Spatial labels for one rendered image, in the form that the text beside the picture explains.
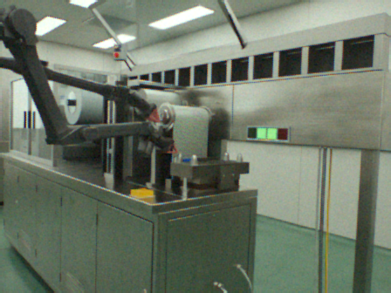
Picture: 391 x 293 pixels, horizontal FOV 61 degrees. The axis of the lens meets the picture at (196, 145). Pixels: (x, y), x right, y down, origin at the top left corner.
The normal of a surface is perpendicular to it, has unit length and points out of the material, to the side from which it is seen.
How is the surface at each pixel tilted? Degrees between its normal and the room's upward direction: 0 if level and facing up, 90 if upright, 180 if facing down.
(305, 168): 90
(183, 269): 90
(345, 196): 90
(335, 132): 90
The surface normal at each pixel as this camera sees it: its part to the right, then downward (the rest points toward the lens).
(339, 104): -0.74, 0.01
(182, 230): 0.67, 0.07
